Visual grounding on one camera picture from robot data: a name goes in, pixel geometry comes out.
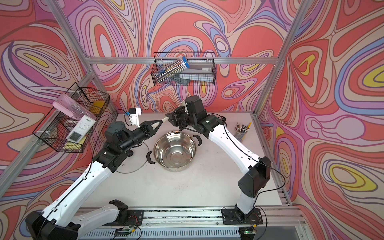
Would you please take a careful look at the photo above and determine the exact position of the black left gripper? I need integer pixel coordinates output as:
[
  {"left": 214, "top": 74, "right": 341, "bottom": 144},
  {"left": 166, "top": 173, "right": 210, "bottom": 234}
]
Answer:
[{"left": 117, "top": 119, "right": 162, "bottom": 154}]

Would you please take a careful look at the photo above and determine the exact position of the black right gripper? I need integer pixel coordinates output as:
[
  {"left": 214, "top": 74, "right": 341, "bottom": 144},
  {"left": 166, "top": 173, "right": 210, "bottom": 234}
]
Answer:
[{"left": 165, "top": 105, "right": 197, "bottom": 131}]

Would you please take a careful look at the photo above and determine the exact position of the stainless steel pot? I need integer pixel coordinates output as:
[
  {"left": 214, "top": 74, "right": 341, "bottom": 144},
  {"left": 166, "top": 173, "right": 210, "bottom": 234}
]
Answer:
[{"left": 146, "top": 131, "right": 203, "bottom": 172}]

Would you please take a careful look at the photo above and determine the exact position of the glass pot lid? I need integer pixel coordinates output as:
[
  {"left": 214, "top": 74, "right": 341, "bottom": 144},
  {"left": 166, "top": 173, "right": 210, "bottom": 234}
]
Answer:
[{"left": 116, "top": 142, "right": 150, "bottom": 174}]

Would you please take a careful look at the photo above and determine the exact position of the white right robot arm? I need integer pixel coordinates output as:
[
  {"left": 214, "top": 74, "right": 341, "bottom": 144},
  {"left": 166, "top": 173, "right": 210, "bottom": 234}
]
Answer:
[{"left": 166, "top": 96, "right": 272, "bottom": 219}]

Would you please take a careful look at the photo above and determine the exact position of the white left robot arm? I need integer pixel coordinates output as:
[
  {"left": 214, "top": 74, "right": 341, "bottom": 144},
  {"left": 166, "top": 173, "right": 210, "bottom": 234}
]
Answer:
[{"left": 26, "top": 120, "right": 163, "bottom": 240}]

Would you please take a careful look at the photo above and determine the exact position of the yellow object in basket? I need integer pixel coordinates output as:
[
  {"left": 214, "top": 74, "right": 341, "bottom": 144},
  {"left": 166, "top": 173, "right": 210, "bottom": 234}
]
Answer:
[{"left": 90, "top": 101, "right": 105, "bottom": 116}]

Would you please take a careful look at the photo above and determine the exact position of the white box in basket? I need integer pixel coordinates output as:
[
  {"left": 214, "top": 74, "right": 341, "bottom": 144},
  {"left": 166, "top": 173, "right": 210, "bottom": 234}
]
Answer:
[{"left": 179, "top": 63, "right": 215, "bottom": 82}]

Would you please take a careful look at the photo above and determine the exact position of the pack of pencils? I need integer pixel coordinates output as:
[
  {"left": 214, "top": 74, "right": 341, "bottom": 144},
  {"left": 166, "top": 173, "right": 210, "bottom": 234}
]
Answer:
[{"left": 155, "top": 57, "right": 190, "bottom": 83}]

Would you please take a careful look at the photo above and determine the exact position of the white calculator device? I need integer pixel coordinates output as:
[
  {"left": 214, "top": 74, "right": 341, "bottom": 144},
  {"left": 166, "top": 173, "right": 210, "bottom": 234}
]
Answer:
[{"left": 67, "top": 115, "right": 96, "bottom": 143}]

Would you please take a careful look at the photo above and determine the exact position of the pink case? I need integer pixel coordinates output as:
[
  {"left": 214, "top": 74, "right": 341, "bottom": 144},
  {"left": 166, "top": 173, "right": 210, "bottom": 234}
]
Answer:
[{"left": 53, "top": 94, "right": 87, "bottom": 120}]

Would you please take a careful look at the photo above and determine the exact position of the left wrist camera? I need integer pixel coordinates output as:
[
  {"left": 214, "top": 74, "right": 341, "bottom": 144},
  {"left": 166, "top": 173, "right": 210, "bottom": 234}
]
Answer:
[{"left": 128, "top": 108, "right": 142, "bottom": 127}]

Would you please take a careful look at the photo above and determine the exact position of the black wire basket back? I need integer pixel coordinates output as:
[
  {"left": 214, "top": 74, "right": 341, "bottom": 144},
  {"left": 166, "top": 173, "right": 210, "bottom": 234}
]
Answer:
[{"left": 151, "top": 51, "right": 217, "bottom": 86}]

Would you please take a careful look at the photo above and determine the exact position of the black wire basket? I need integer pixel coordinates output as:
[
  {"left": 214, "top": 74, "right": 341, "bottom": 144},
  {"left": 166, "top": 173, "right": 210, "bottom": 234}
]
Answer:
[
  {"left": 151, "top": 51, "right": 217, "bottom": 86},
  {"left": 33, "top": 84, "right": 110, "bottom": 153}
]

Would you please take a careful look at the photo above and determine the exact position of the black wire basket left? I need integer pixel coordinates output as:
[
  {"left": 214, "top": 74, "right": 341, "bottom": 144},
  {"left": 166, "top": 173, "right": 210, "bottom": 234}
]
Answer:
[{"left": 33, "top": 84, "right": 110, "bottom": 153}]

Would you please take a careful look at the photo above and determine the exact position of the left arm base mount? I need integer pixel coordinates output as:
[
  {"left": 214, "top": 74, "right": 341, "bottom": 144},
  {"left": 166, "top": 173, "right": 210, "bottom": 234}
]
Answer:
[{"left": 104, "top": 200, "right": 144, "bottom": 226}]

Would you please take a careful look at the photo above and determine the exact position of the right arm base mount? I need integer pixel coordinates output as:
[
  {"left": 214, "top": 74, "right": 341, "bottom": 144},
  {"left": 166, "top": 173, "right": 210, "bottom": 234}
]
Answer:
[{"left": 221, "top": 206, "right": 264, "bottom": 226}]

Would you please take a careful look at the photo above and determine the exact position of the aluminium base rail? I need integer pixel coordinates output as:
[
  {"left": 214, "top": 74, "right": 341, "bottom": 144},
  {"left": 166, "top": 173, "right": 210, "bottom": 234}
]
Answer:
[{"left": 82, "top": 206, "right": 314, "bottom": 240}]

